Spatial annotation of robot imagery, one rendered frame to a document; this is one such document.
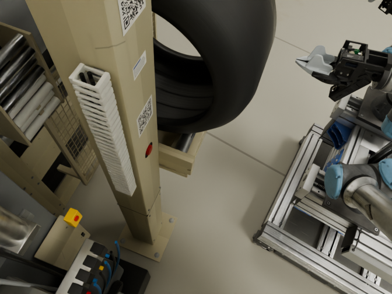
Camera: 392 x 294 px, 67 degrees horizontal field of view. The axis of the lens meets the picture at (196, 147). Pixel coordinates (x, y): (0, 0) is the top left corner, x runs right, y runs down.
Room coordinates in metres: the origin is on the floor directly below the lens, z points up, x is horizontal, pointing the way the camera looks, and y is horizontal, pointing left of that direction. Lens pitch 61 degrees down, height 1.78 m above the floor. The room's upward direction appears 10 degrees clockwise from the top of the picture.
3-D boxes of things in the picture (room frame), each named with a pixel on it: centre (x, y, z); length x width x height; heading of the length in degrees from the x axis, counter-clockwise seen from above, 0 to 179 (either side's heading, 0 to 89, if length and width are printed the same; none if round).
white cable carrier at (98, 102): (0.29, 0.18, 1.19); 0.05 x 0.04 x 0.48; 79
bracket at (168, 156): (0.46, 0.19, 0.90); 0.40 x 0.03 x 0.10; 79
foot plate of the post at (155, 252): (0.38, 0.19, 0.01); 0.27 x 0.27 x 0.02; 79
